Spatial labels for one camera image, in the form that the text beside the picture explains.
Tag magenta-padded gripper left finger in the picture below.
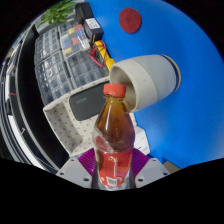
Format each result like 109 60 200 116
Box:
55 148 100 190

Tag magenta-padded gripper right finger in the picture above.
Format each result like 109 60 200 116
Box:
128 148 171 188

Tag clear bottle with red label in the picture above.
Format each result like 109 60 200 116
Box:
92 83 136 191

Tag beige dotted tray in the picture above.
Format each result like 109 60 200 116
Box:
43 75 134 158

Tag black zip pouch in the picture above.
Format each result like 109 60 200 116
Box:
68 81 111 122

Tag dark overhead shelf unit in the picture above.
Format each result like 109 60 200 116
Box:
0 19 68 174

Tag grey small-parts drawer cabinet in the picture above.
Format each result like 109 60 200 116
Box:
64 48 111 89
34 51 76 106
34 26 63 66

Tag beige ceramic mug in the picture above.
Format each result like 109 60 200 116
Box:
109 54 182 113

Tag yellow multimeter with red leads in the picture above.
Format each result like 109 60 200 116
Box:
88 39 116 71

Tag black box with white label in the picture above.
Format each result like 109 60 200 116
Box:
82 17 105 43

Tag flat round red coaster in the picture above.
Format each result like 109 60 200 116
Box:
118 7 143 34

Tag flat black case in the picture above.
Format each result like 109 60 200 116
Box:
74 1 95 24

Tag green potted plant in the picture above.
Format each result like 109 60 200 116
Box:
39 0 78 26

